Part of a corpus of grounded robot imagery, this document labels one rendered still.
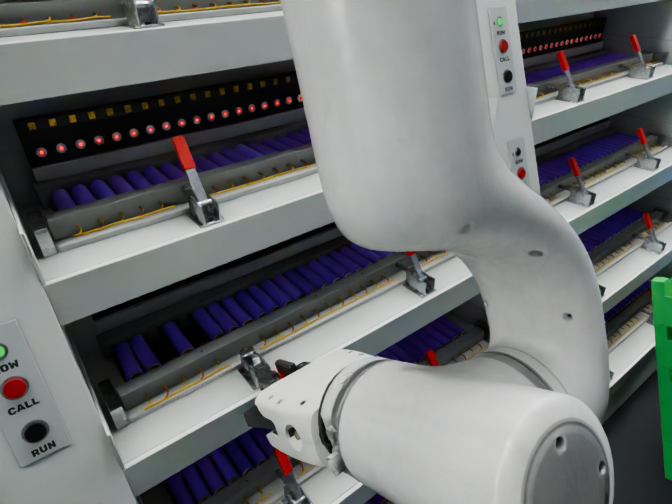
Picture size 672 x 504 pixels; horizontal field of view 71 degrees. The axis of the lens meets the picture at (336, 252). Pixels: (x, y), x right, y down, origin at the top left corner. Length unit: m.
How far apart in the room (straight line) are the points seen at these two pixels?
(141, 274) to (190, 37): 0.23
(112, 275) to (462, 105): 0.36
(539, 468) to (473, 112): 0.15
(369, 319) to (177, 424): 0.26
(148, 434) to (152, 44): 0.38
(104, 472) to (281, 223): 0.30
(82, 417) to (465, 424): 0.36
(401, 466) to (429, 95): 0.18
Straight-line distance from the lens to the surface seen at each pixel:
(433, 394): 0.27
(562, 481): 0.24
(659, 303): 0.95
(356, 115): 0.21
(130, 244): 0.49
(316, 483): 0.69
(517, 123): 0.81
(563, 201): 1.00
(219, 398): 0.56
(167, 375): 0.57
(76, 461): 0.52
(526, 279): 0.29
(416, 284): 0.68
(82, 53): 0.49
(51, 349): 0.48
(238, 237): 0.51
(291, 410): 0.37
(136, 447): 0.54
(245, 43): 0.54
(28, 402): 0.49
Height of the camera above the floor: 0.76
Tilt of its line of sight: 15 degrees down
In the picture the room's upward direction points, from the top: 14 degrees counter-clockwise
